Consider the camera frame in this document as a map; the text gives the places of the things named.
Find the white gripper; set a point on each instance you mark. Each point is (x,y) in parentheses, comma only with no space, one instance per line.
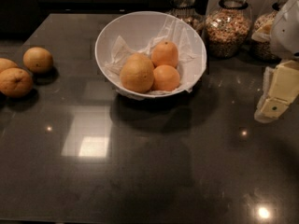
(286,32)

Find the right front orange in bowl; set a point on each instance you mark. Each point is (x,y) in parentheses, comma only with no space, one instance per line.
(166,78)

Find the orange on table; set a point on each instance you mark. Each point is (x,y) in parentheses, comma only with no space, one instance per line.
(38,60)
(15,82)

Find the left glass jar of grains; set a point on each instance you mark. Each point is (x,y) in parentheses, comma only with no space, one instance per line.
(185,10)

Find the large front orange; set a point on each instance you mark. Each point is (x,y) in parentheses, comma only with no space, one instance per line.
(137,73)

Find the glass jar of grains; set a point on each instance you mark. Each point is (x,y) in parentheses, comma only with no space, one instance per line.
(260,36)
(227,27)
(185,10)

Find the white paper liner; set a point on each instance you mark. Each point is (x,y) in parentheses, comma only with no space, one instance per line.
(121,52)

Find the orange at left edge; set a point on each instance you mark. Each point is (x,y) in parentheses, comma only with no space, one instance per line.
(6,64)

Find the right glass jar of grains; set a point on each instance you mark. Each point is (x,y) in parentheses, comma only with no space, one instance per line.
(260,36)

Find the middle glass jar of grains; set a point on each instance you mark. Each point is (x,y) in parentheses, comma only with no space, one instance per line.
(227,27)

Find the white bowl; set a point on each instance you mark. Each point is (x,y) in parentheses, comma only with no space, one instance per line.
(137,25)

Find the back orange in bowl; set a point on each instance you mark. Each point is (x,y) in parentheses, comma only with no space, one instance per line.
(165,53)

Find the orange on table upper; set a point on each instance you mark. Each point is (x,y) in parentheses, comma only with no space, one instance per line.
(38,60)

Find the orange on table front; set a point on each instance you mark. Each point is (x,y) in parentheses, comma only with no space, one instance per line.
(15,82)

